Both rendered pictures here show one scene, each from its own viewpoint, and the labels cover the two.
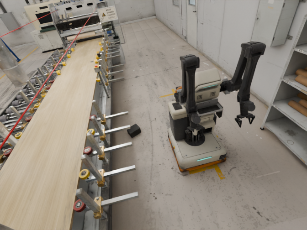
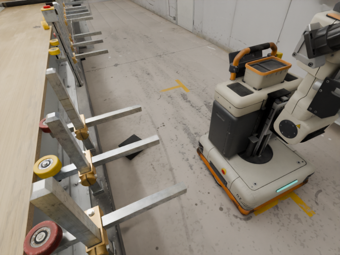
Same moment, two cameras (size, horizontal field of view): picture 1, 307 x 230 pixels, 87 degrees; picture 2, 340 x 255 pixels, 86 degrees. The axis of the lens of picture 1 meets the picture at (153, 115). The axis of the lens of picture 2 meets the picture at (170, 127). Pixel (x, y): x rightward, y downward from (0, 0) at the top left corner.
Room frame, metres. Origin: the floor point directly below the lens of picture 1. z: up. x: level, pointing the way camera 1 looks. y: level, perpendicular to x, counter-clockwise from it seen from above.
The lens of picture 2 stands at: (0.78, 0.40, 1.41)
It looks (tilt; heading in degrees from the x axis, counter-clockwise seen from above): 43 degrees down; 342
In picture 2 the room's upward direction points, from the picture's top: 4 degrees counter-clockwise
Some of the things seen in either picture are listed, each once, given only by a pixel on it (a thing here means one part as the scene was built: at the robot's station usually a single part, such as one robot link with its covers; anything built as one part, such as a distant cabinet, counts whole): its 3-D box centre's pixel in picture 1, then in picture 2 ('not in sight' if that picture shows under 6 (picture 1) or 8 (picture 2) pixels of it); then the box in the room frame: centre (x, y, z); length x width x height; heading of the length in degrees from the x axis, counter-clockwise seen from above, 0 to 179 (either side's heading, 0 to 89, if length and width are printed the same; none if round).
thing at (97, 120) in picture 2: (110, 117); (98, 120); (1.56, 0.51, 0.84); 0.43 x 0.03 x 0.04; 94
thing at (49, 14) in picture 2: (97, 69); (50, 15); (2.25, 0.64, 1.18); 0.07 x 0.07 x 0.08; 4
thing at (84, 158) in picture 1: (95, 173); not in sight; (0.77, 0.55, 0.92); 0.04 x 0.04 x 0.48; 4
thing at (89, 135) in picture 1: (98, 150); (88, 232); (1.02, 0.57, 0.90); 0.04 x 0.04 x 0.48; 4
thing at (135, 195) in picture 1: (109, 201); not in sight; (0.56, 0.45, 0.82); 0.43 x 0.03 x 0.04; 94
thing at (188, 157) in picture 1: (194, 143); (249, 158); (1.44, -0.49, 0.16); 0.67 x 0.64 x 0.25; 3
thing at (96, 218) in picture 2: (101, 153); (95, 232); (1.04, 0.57, 0.83); 0.14 x 0.06 x 0.05; 4
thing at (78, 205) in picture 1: (82, 207); not in sight; (0.55, 0.65, 0.85); 0.08 x 0.08 x 0.11
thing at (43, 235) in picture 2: (89, 153); (50, 242); (1.05, 0.68, 0.85); 0.08 x 0.08 x 0.11
